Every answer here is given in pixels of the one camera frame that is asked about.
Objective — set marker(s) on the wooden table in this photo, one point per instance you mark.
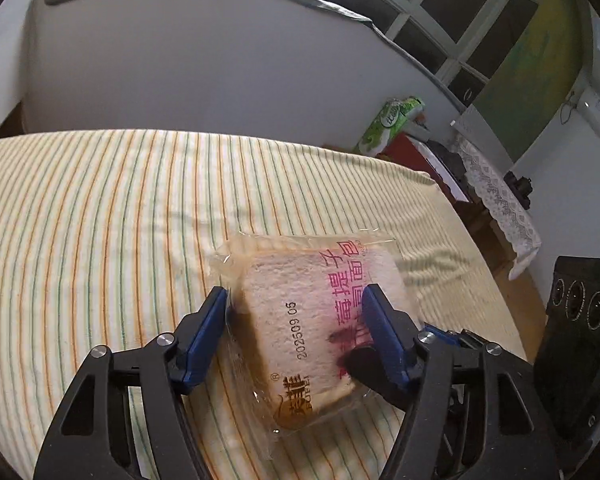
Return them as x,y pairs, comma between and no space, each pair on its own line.
485,230

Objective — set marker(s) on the clear sliced bread packet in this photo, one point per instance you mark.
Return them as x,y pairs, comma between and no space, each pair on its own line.
290,310

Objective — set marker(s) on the green yellow wall hanging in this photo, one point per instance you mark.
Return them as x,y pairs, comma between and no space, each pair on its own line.
540,60

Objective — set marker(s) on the white window frame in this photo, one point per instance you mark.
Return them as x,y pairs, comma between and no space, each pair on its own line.
450,62

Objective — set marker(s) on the white lace tablecloth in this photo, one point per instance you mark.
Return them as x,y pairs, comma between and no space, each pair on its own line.
505,205

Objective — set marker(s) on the white wall unit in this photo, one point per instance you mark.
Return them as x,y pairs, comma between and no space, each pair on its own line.
595,105

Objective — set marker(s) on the black item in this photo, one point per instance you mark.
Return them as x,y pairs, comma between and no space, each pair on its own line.
447,165

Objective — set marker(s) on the small dark object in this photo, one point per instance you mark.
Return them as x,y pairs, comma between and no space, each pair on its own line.
519,187

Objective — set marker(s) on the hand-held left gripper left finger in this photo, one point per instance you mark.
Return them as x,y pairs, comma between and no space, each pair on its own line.
207,335

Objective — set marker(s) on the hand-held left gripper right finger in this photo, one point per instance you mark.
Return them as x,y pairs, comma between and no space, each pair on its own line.
385,330

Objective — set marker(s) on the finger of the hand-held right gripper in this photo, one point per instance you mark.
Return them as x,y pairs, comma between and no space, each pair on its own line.
437,332

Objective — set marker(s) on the green tissue pack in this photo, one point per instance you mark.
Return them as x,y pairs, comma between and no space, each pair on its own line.
387,122

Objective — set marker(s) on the red box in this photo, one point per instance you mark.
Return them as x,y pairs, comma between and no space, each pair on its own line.
410,155

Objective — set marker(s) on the striped bed sheet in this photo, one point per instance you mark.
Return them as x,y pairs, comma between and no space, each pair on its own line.
105,235

